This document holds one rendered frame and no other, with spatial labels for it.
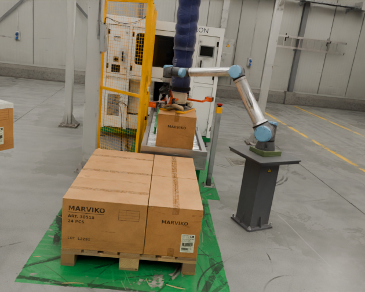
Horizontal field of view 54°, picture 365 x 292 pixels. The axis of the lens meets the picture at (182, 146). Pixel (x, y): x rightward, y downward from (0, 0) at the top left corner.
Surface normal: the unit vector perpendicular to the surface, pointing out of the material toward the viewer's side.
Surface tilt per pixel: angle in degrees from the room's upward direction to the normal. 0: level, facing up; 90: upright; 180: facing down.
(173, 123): 90
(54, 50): 90
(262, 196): 90
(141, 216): 90
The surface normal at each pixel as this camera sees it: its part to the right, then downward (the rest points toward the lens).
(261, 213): 0.45, 0.29
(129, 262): 0.04, 0.28
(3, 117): 0.86, 0.23
